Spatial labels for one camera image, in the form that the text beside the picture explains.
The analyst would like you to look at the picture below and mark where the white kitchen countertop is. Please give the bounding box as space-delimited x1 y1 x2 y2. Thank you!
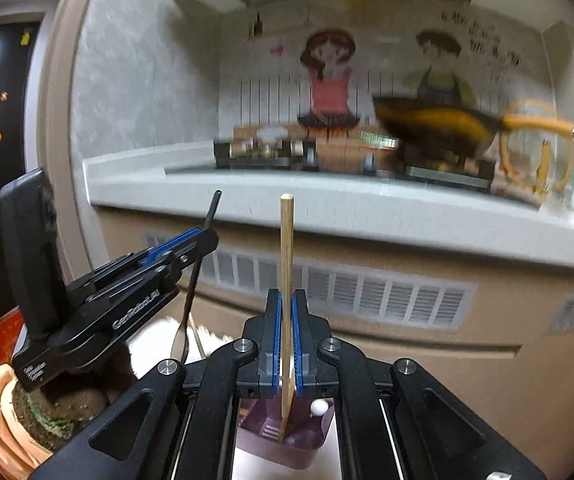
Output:
83 140 574 271

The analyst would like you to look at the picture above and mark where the cartoon couple wall decal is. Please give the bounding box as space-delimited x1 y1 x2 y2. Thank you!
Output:
237 7 558 141

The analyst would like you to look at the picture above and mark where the large grey vent grille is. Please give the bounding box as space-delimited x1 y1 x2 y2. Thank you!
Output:
144 232 478 332

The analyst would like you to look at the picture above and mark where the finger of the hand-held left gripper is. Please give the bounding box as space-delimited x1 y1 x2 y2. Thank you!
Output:
87 244 219 319
70 227 220 297

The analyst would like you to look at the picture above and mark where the black wok with yellow handle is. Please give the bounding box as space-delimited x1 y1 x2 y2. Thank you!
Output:
372 95 574 162

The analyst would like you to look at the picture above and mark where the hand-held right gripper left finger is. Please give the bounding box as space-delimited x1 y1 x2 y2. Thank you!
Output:
32 288 284 480

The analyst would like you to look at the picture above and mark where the purple plastic utensil holder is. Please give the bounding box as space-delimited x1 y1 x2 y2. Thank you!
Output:
234 395 338 471

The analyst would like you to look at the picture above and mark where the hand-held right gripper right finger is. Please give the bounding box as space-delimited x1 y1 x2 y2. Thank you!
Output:
291 288 548 480

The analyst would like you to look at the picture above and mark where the wooden chopstick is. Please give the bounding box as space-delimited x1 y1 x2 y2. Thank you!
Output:
279 194 296 445

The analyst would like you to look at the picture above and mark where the orange gas hose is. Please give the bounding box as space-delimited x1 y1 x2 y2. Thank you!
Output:
499 100 574 197

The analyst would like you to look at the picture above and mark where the beige door frame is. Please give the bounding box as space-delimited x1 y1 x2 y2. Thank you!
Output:
42 0 114 281

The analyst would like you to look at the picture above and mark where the gas stove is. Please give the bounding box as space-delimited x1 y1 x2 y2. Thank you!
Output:
164 137 495 193

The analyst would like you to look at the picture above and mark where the wooden kitchen cabinet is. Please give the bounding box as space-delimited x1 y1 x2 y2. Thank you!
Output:
97 210 574 480

